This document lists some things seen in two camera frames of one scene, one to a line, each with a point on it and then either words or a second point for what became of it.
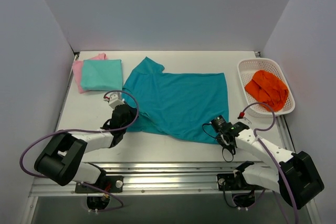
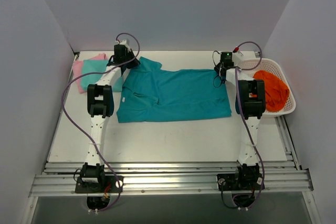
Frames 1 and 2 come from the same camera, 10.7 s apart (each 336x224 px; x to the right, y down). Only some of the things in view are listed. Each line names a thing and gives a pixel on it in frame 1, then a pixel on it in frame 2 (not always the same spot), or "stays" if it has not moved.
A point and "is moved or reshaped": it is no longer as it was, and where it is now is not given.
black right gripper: (219, 124) → (219, 69)
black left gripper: (129, 114) → (132, 62)
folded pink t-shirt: (77, 68) stays
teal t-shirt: (184, 105) is moved or reshaped
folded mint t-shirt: (102, 74) stays
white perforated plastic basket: (245, 68) stays
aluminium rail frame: (161, 179) stays
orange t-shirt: (267, 88) stays
